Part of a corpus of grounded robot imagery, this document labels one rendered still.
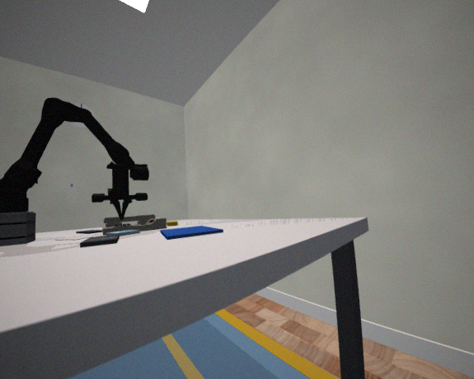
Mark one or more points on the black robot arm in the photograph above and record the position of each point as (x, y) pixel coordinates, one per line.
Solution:
(23, 174)

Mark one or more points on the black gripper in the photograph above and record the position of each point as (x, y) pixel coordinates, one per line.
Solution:
(119, 186)

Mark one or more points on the light blue sticky note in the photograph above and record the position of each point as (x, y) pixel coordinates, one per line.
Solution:
(123, 233)

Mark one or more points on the beige desk phone faceplate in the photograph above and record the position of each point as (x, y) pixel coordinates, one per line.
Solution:
(152, 224)

